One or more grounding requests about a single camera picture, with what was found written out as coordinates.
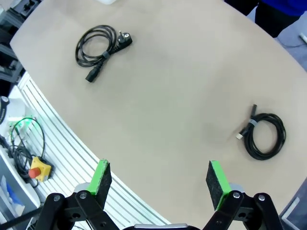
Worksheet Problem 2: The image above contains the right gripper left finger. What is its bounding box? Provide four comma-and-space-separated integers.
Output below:
35, 159, 120, 230

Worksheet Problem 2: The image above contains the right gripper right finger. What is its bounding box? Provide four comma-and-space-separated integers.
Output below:
203, 160, 283, 230

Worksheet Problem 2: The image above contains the black braided USB cable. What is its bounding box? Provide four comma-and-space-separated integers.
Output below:
236, 104, 286, 161

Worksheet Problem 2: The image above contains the black power cable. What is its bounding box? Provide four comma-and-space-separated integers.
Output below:
75, 25, 133, 84

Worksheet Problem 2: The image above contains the yellow emergency stop button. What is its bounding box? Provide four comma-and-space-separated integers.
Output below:
28, 157, 52, 183

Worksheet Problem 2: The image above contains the device with green light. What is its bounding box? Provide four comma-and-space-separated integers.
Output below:
8, 115, 39, 132

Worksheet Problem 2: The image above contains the person in blue hoodie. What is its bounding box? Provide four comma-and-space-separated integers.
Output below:
224, 0, 307, 38

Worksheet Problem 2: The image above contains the aluminium slotted base plate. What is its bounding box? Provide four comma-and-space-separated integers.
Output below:
18, 71, 176, 230

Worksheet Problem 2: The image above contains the black coiled cable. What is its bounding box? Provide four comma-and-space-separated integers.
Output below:
7, 116, 46, 189

